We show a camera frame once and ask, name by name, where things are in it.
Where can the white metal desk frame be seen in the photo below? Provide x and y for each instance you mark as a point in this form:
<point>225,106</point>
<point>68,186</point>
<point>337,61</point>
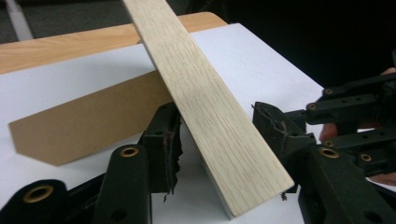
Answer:
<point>18,21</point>

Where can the white table mat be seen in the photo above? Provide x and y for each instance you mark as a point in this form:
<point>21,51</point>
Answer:
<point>264,62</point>

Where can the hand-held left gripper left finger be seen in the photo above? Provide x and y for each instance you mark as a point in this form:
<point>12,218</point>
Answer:
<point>162,149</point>

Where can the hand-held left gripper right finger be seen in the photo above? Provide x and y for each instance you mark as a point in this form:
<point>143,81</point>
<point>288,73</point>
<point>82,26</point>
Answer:
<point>280,137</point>

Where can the light wooden picture frame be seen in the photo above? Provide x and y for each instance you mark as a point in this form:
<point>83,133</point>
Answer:
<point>202,109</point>

